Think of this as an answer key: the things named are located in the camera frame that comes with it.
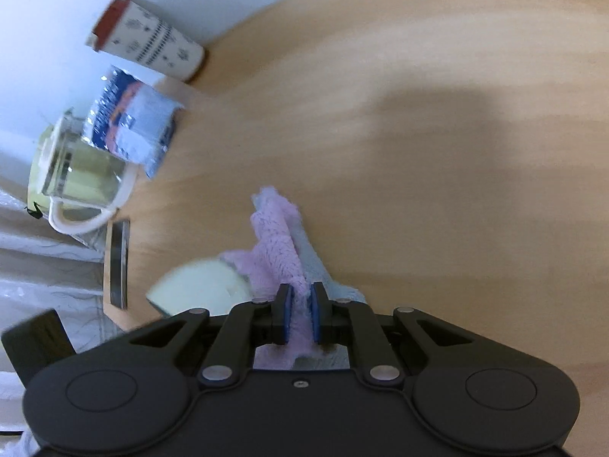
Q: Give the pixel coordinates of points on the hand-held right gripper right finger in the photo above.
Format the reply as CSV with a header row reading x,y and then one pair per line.
x,y
316,319

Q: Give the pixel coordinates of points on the printed tumbler with red lid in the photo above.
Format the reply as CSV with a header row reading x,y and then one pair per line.
x,y
152,43

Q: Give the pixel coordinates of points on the pale green container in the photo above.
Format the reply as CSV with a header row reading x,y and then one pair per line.
x,y
37,171

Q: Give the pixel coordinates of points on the pink and grey cleaning cloth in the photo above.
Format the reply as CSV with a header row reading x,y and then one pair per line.
x,y
280,247

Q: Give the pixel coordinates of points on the white curtain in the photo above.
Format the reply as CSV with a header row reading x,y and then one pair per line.
x,y
47,266

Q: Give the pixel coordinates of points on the pale yellow bowl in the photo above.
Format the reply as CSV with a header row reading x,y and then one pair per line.
x,y
200,288

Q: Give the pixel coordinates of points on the blue snack packet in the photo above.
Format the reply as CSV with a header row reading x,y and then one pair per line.
x,y
133,123

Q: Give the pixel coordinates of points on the glass pitcher with cream lid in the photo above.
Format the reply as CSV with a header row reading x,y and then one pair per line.
x,y
81,171

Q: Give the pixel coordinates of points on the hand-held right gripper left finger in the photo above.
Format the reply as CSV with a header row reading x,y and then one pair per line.
x,y
285,319

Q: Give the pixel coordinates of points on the black smartphone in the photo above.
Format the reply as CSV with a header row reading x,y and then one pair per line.
x,y
118,266

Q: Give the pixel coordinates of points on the grey fabric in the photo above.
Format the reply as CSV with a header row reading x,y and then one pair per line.
x,y
29,447

